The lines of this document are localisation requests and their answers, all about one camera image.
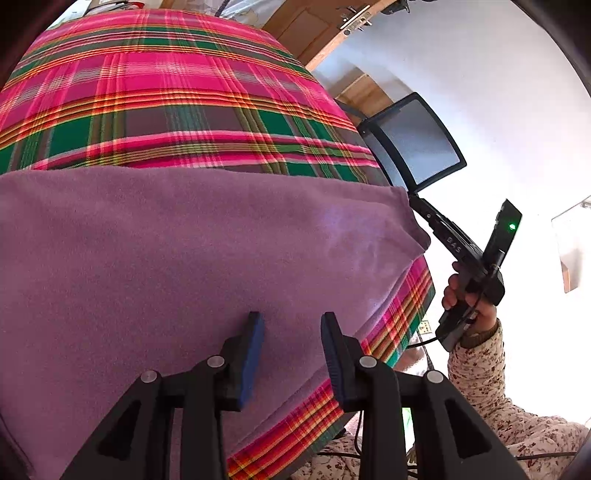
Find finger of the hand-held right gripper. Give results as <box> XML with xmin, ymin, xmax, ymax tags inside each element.
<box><xmin>407</xmin><ymin>194</ymin><xmax>445</xmax><ymax>230</ymax></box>

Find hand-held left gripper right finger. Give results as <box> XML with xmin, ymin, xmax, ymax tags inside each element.
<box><xmin>321</xmin><ymin>311</ymin><xmax>532</xmax><ymax>480</ymax></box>

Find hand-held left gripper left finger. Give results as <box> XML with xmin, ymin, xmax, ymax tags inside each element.
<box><xmin>60</xmin><ymin>311</ymin><xmax>266</xmax><ymax>480</ymax></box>

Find purple fleece garment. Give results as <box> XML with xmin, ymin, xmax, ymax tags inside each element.
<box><xmin>0</xmin><ymin>166</ymin><xmax>432</xmax><ymax>480</ymax></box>

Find person's right forearm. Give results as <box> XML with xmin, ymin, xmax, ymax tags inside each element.
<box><xmin>447</xmin><ymin>318</ymin><xmax>589</xmax><ymax>467</ymax></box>

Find person's right hand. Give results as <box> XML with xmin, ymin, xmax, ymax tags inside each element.
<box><xmin>441</xmin><ymin>261</ymin><xmax>499</xmax><ymax>341</ymax></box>

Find person's floral top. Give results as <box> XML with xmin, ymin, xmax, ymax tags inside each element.
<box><xmin>291</xmin><ymin>434</ymin><xmax>416</xmax><ymax>480</ymax></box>

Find light wooden board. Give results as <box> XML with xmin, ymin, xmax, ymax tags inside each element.
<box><xmin>332</xmin><ymin>69</ymin><xmax>393</xmax><ymax>116</ymax></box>

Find wooden door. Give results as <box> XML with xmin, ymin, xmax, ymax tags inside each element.
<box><xmin>261</xmin><ymin>0</ymin><xmax>402</xmax><ymax>72</ymax></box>

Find printed translucent door curtain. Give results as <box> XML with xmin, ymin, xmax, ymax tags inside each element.
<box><xmin>217</xmin><ymin>0</ymin><xmax>273</xmax><ymax>24</ymax></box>

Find pink green plaid bed sheet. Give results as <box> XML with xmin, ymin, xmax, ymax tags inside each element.
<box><xmin>0</xmin><ymin>8</ymin><xmax>437</xmax><ymax>480</ymax></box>

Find black cable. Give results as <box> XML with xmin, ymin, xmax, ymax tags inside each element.
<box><xmin>406</xmin><ymin>295</ymin><xmax>481</xmax><ymax>352</ymax></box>

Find metal door handle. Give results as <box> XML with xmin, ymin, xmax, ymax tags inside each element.
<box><xmin>339</xmin><ymin>4</ymin><xmax>374</xmax><ymax>33</ymax></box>

